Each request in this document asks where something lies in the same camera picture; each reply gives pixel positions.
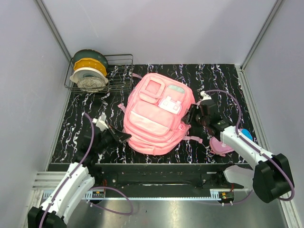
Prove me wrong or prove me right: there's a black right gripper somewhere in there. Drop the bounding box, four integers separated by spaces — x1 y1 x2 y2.
181 104 209 128

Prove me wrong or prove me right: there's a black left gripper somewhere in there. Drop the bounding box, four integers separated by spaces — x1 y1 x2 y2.
95 124 132 152

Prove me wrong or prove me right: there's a pink student backpack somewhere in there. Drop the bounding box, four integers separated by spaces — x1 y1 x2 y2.
118 73 202 156

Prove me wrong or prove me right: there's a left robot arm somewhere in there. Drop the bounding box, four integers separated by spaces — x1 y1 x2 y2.
27 127 131 228

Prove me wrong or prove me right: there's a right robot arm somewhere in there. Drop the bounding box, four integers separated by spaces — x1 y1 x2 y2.
183 98 295 203

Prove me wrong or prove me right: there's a pink cat pencil case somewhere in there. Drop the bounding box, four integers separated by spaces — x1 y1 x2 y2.
209 129 253 157

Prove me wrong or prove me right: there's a speckled grey plate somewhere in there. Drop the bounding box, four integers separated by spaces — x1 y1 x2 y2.
77 77 107 93

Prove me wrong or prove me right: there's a white plate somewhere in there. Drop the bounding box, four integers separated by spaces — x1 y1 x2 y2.
70 67 108 84

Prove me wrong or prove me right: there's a yellow plate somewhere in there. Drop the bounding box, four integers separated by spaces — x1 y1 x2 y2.
73 58 107 76

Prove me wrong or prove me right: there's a dark green plate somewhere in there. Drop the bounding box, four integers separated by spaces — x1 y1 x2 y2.
73 49 109 69

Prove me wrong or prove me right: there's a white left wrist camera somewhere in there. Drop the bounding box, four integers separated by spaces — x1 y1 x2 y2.
92 113 108 132

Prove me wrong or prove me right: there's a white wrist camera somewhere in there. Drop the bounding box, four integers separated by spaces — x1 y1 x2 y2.
92 113 108 132
200 91 212 102

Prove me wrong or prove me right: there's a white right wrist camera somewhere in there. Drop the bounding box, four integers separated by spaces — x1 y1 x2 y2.
200 91 212 102

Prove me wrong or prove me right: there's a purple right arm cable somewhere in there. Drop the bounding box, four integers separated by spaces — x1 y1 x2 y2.
197 89 295 206

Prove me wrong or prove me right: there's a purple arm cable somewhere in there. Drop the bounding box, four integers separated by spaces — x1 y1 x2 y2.
38 113 133 228
197 89 295 206

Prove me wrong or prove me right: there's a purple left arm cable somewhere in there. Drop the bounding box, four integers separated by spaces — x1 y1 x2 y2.
38 113 133 228

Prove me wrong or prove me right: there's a wire dish rack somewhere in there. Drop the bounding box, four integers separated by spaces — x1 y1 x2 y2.
64 54 133 94

